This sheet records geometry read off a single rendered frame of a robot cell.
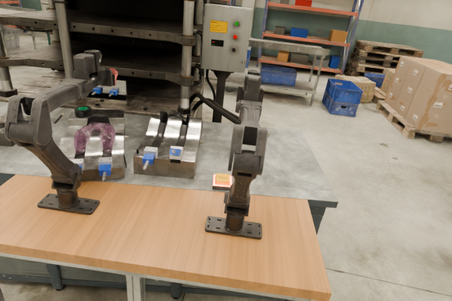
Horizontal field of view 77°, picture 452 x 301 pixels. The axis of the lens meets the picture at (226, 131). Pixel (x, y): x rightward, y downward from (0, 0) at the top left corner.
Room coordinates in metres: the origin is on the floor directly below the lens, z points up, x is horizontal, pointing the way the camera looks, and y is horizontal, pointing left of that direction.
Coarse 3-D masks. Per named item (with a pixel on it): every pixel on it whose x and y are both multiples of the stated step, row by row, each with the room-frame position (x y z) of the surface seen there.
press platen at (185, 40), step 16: (0, 16) 1.74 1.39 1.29; (16, 16) 1.79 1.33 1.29; (32, 16) 1.86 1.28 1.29; (48, 16) 1.94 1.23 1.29; (80, 16) 2.13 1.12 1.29; (96, 16) 2.24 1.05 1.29; (112, 16) 2.36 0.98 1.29; (128, 16) 2.49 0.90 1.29; (96, 32) 1.81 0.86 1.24; (112, 32) 1.81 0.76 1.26; (128, 32) 1.82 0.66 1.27; (144, 32) 1.82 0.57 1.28; (160, 32) 1.83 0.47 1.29; (176, 32) 1.87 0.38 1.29
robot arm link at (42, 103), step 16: (64, 80) 0.90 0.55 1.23; (80, 80) 0.92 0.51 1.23; (16, 96) 0.71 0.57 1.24; (32, 96) 0.73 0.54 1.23; (48, 96) 0.75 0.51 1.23; (64, 96) 0.82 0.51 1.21; (80, 96) 0.89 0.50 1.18; (16, 112) 0.68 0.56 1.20; (32, 112) 0.68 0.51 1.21; (48, 112) 0.71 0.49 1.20; (48, 128) 0.70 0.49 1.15
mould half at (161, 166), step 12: (156, 120) 1.32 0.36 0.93; (168, 120) 1.33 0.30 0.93; (180, 120) 1.34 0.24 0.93; (192, 120) 1.35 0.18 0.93; (156, 132) 1.25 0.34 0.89; (168, 132) 1.26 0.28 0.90; (192, 132) 1.28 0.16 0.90; (144, 144) 1.13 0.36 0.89; (168, 144) 1.16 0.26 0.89; (192, 144) 1.19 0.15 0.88; (168, 156) 1.05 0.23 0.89; (192, 156) 1.07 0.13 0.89; (156, 168) 1.02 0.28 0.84; (168, 168) 1.03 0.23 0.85; (180, 168) 1.03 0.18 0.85; (192, 168) 1.03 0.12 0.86
